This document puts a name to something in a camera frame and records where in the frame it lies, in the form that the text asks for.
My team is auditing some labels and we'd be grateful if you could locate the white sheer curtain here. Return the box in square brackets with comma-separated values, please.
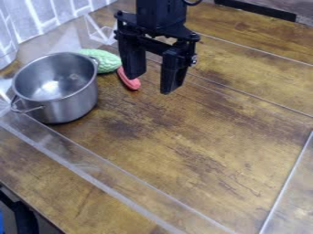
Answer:
[0, 0, 118, 70]

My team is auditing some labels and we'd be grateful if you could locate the stainless steel pot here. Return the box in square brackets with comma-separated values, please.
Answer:
[10, 52, 101, 123]

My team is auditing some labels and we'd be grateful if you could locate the clear acrylic stand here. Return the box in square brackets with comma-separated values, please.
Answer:
[85, 15, 118, 46]

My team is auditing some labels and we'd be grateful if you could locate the black bar at table edge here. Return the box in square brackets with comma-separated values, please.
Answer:
[215, 0, 298, 22]

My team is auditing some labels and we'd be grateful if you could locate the black table leg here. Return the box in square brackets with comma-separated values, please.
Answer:
[0, 190, 39, 234]

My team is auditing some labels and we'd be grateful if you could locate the black cable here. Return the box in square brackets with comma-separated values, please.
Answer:
[181, 0, 205, 7]

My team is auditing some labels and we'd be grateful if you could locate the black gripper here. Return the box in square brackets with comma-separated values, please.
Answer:
[116, 0, 201, 94]

